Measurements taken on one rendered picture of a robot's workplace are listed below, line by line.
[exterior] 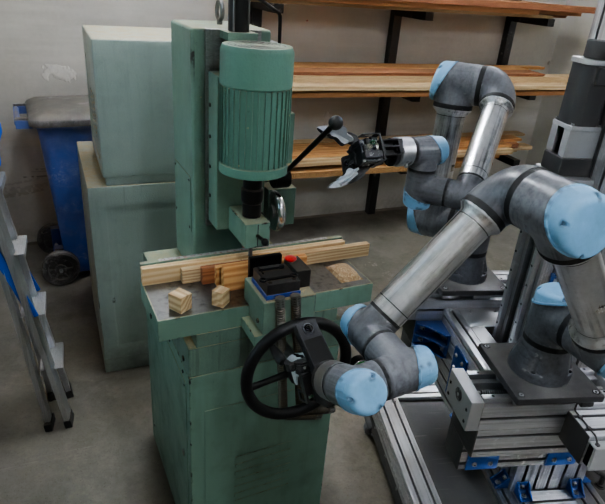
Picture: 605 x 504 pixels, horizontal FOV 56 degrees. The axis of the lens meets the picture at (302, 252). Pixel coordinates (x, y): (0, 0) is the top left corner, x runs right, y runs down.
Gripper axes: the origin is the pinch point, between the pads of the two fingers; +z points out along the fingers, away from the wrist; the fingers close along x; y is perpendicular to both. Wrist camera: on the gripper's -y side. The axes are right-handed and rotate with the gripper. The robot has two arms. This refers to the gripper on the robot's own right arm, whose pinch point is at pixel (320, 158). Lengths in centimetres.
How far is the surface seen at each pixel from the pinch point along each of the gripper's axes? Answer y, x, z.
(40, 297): -114, 13, 67
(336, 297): -19.4, 33.4, -7.3
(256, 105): 2.8, -12.6, 15.3
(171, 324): -19, 33, 38
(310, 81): -165, -98, -91
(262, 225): -18.0, 11.7, 10.9
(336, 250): -28.6, 19.5, -14.8
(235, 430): -41, 65, 21
